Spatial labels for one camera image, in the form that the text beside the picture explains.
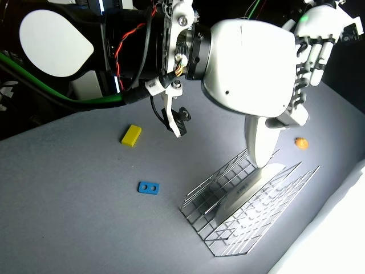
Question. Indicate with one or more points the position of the blue block with two holes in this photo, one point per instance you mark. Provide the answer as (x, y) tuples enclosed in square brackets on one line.
[(148, 187)]

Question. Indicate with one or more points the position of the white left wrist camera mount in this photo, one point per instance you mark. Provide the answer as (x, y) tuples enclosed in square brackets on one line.
[(352, 31)]

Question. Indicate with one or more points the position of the orange swirl cookie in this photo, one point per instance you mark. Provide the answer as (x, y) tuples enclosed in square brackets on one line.
[(301, 143)]

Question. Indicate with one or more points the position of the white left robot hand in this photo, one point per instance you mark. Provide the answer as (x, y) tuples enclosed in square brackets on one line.
[(322, 20)]

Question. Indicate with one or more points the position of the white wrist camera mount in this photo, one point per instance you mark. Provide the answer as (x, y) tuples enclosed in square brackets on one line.
[(170, 111), (352, 31)]

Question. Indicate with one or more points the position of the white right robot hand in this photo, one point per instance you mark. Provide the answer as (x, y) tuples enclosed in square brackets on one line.
[(251, 68)]

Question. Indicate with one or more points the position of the yellow rectangular block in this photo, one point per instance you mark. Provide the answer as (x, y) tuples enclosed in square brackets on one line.
[(131, 136)]

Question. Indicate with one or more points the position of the white plate with smudges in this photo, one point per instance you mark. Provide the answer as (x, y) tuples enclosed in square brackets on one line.
[(242, 197)]

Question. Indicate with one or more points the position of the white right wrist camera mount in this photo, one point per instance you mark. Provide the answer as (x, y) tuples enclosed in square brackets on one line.
[(170, 111)]

